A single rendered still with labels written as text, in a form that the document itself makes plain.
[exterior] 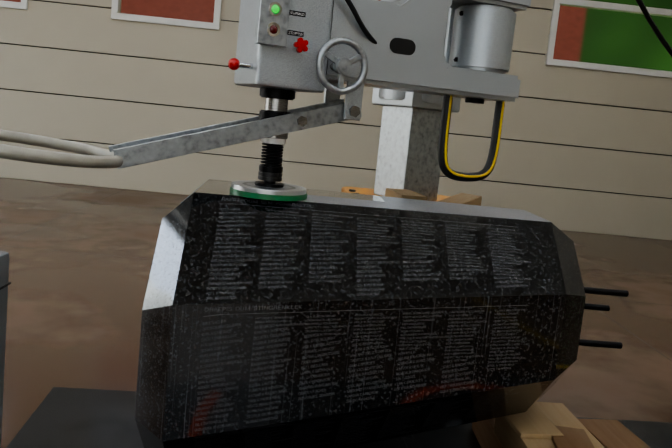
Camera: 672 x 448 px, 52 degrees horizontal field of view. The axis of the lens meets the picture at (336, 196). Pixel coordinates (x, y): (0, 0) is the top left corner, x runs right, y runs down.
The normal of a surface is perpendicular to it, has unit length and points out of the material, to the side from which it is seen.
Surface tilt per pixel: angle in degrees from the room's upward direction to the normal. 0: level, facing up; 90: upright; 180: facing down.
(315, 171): 90
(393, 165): 90
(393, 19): 90
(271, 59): 90
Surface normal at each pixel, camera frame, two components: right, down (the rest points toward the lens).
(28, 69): 0.04, 0.12
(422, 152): 0.58, 0.15
